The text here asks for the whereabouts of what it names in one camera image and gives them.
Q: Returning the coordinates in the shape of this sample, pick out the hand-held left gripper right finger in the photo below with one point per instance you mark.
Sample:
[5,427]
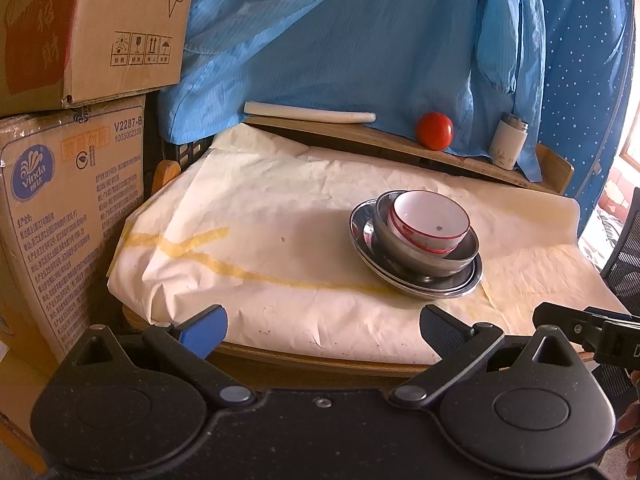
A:
[440,332]

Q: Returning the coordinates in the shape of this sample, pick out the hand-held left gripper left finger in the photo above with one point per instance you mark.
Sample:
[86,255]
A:
[205,332]

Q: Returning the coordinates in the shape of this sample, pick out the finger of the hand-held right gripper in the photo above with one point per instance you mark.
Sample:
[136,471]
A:
[560,317]

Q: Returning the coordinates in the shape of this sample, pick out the steel bowl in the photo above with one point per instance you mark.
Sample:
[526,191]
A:
[425,262]

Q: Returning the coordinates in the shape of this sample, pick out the small steel plate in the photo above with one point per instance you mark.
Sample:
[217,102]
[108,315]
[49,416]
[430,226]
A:
[361,227]

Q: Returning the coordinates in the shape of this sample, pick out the person's right hand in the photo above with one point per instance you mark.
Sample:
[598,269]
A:
[631,415]

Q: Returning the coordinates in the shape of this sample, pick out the black mesh chair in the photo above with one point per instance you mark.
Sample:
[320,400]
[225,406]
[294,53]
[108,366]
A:
[625,270]

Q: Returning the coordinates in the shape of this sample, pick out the patterned bedding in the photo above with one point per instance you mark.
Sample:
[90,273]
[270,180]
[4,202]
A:
[607,220]

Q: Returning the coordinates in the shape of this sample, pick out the cream paper sheet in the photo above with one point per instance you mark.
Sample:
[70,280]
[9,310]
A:
[280,210]

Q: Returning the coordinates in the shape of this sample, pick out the blue logo cardboard box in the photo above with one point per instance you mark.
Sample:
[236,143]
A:
[65,220]

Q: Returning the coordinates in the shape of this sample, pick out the white thermos cup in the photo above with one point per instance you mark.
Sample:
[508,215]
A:
[507,145]

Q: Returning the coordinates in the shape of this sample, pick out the black crate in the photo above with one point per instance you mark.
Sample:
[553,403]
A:
[190,152]

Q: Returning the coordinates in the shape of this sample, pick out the red tomato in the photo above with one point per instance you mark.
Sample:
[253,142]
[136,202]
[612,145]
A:
[435,131]

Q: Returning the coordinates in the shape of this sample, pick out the wooden shelf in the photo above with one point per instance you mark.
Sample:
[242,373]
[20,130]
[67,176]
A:
[350,135]

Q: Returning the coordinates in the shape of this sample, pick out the dark blue dotted curtain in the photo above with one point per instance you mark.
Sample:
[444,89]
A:
[580,85]

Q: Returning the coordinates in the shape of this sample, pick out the white stick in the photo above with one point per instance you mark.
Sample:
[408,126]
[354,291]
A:
[310,112]

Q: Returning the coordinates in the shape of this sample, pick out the light blue garment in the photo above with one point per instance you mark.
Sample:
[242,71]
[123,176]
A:
[325,50]

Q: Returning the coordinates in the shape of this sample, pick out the orange printed cardboard box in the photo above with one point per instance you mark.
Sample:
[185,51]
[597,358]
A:
[100,35]

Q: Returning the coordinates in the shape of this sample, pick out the wooden window frame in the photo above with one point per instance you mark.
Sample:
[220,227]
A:
[631,160]

